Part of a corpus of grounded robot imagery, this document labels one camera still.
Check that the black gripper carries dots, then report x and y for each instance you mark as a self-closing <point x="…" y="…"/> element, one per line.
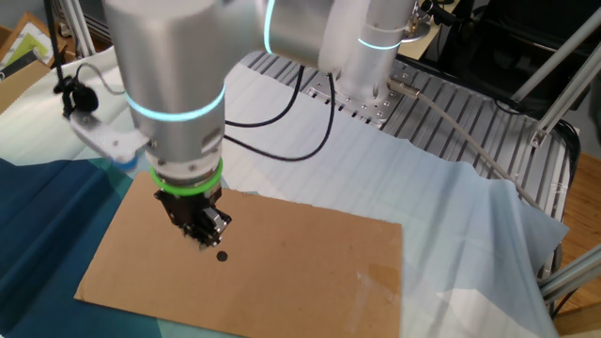
<point x="188" y="209"/>

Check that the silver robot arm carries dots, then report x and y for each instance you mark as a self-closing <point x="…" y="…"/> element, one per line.
<point x="164" y="56"/>

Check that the black target dot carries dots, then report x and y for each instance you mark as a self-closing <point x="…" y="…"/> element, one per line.
<point x="222" y="256"/>

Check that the brown cardboard sheet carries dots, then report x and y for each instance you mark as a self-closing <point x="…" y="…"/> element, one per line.
<point x="282" y="281"/>

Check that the blue teal white tablecloth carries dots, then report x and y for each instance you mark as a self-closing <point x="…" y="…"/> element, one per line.
<point x="422" y="211"/>

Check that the open cardboard box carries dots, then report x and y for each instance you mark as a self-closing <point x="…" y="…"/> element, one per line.
<point x="19" y="84"/>

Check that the tan wooden board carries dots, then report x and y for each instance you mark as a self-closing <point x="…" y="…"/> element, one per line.
<point x="434" y="44"/>

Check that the black bulky equipment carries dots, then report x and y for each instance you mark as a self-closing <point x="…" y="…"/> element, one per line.
<point x="507" y="47"/>

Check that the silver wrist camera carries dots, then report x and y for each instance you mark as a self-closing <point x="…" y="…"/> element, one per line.
<point x="108" y="136"/>

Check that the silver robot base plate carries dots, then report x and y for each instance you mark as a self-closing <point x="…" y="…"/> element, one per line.
<point x="375" y="110"/>

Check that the aluminium frame post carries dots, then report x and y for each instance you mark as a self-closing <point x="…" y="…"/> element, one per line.
<point x="573" y="277"/>
<point x="563" y="105"/>
<point x="559" y="51"/>
<point x="80" y="28"/>

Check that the wooden picture frame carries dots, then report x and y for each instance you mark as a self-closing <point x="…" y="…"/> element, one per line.
<point x="28" y="42"/>

